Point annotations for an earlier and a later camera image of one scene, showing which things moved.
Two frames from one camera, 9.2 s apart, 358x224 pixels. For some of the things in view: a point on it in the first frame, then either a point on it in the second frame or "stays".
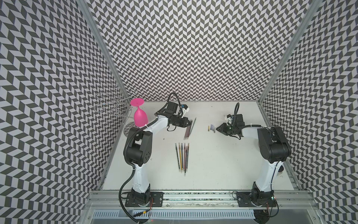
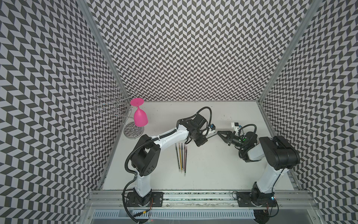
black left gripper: (183, 124) → (199, 143)
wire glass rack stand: (116, 103) stays
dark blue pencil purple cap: (186, 156) stays
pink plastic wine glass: (140, 118) stays
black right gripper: (223, 129) → (226, 139)
